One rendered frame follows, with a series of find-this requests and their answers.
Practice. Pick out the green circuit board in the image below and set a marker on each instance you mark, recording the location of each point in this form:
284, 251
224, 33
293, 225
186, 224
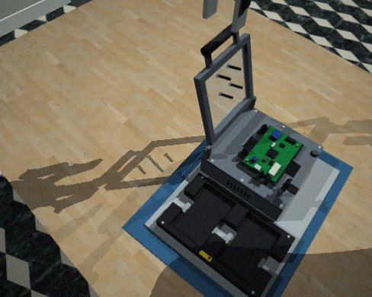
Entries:
272, 153

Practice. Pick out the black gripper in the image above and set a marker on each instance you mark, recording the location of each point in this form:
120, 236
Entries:
239, 15

